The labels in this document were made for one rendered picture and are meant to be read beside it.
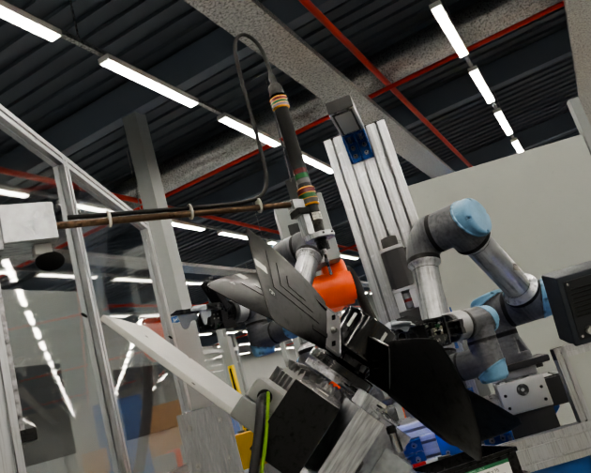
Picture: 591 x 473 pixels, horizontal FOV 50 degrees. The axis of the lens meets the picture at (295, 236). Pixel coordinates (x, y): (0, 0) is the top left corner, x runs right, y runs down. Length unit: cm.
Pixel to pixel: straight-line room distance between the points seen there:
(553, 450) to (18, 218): 139
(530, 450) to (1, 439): 127
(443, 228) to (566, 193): 178
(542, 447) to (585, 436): 11
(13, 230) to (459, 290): 247
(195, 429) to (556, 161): 269
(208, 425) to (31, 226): 49
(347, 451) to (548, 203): 261
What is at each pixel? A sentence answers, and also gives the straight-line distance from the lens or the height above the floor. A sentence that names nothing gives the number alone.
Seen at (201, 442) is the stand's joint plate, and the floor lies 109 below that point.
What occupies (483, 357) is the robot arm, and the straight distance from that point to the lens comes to 168.
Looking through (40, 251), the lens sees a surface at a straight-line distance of 121.
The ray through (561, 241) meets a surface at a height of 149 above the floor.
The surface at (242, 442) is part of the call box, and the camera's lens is 175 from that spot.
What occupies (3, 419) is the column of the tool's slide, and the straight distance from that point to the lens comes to 111.
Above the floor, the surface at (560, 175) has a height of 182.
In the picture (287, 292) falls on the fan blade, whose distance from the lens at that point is 112.
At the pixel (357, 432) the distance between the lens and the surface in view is 103.
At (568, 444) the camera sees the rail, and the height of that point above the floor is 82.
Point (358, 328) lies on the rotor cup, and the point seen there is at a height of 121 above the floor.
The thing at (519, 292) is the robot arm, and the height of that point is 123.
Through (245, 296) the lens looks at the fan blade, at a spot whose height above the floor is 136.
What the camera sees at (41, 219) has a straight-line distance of 121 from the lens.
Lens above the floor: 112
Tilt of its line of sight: 14 degrees up
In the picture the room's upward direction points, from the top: 16 degrees counter-clockwise
